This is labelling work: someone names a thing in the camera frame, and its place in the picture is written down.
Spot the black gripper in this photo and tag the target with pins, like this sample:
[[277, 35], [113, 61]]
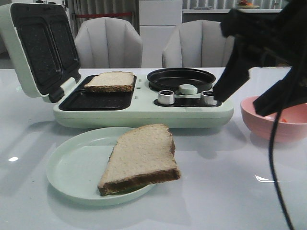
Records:
[[284, 38]]

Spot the pink bowl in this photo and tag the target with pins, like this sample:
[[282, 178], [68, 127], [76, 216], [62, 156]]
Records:
[[294, 130]]

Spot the bread slice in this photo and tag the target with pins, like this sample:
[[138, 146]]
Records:
[[142, 156], [116, 81]]

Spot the green breakfast maker lid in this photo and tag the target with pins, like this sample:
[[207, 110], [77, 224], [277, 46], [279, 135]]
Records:
[[41, 46]]

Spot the green breakfast maker base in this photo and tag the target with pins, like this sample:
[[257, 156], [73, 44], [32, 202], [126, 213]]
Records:
[[82, 109]]

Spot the right silver control knob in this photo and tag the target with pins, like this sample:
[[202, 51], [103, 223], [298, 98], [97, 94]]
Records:
[[207, 98]]

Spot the silver control knob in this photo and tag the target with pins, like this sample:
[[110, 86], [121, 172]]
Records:
[[166, 97], [207, 98]]

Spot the right grey chair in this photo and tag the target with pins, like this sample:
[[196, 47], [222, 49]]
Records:
[[197, 44]]

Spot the grey chair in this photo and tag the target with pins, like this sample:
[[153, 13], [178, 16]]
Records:
[[108, 43], [197, 44]]

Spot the fruit plate on counter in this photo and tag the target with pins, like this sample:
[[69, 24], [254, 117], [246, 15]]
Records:
[[244, 4]]

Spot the dark grey counter cabinet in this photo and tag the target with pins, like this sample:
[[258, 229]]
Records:
[[218, 15]]

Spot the black round frying pan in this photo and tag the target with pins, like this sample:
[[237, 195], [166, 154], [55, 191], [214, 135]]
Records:
[[172, 78]]

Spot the left silver control knob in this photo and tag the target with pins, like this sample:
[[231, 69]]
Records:
[[166, 97]]

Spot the white refrigerator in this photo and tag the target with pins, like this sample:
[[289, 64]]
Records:
[[157, 18]]

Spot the left grey chair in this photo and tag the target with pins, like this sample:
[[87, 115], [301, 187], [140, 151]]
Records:
[[108, 43]]

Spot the light green plate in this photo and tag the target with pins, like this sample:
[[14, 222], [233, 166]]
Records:
[[76, 166]]

